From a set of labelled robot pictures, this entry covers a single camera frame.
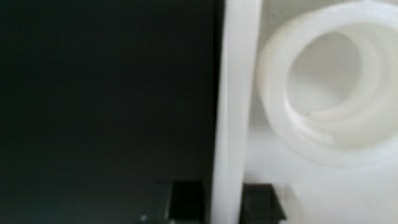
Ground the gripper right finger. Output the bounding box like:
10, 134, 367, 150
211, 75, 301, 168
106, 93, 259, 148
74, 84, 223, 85
241, 183, 303, 224

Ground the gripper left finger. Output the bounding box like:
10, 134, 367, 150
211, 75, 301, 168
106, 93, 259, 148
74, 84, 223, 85
140, 180, 209, 224

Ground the white square tabletop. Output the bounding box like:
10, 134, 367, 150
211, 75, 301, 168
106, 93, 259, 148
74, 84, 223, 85
209, 0, 398, 224

